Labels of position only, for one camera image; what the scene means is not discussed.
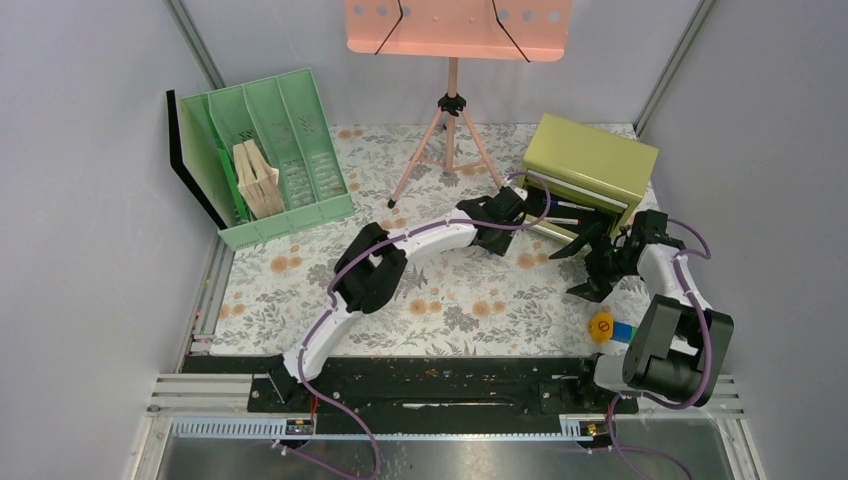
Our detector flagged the floral table mat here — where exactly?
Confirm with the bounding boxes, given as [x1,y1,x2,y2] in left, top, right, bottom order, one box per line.
[211,125,598,357]

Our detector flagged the grey cable duct rail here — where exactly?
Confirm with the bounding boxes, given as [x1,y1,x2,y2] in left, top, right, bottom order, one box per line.
[170,415,599,442]

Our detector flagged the white sketch pad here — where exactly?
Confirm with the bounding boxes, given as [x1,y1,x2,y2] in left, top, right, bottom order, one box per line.
[165,90,237,230]

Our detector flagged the red whiteboard marker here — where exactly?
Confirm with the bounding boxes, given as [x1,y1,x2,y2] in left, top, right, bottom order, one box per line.
[547,217,582,226]

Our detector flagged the purple 52-storey treehouse book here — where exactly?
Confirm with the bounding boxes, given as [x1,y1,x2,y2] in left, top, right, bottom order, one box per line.
[233,143,269,219]

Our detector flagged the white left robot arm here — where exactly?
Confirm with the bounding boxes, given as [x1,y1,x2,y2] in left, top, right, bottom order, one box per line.
[268,186,528,411]

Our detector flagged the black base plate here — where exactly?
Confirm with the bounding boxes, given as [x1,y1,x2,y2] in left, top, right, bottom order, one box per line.
[182,356,614,433]

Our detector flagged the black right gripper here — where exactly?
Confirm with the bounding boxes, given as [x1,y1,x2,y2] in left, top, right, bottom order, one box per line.
[549,223,639,302]

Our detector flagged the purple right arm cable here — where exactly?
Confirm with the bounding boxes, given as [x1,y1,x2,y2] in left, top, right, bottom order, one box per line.
[606,218,715,480]

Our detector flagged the yellow blue green toy block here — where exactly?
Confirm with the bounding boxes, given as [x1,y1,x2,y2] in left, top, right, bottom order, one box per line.
[588,311,638,344]

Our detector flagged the green plastic file organizer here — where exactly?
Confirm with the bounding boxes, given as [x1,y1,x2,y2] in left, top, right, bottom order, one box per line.
[206,68,355,251]

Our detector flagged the dark blue whiteboard marker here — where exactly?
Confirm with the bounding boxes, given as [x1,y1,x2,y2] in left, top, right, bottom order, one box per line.
[549,200,597,212]

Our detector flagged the green plastic folder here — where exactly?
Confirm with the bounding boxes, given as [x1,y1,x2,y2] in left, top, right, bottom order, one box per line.
[201,95,253,223]

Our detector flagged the pink music stand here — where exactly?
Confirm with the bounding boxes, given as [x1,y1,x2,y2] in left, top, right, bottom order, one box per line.
[343,0,574,208]

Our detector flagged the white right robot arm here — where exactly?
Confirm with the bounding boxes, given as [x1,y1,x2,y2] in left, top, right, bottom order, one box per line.
[553,210,734,412]

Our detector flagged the yellow-green drawer cabinet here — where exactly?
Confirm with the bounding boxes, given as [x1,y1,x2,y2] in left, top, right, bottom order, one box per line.
[521,113,659,243]

